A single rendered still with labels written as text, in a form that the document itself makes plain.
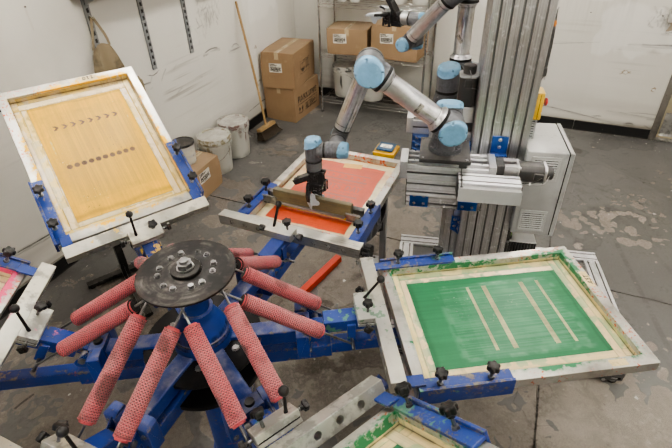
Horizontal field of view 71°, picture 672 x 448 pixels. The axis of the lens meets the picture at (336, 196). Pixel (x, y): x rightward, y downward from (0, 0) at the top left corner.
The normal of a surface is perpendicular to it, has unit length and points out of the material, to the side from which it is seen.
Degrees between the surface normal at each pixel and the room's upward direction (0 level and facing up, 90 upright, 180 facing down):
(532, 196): 90
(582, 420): 0
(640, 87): 90
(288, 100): 90
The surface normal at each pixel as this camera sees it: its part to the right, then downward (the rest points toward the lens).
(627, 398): -0.03, -0.84
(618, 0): -0.39, 0.51
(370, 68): -0.21, 0.47
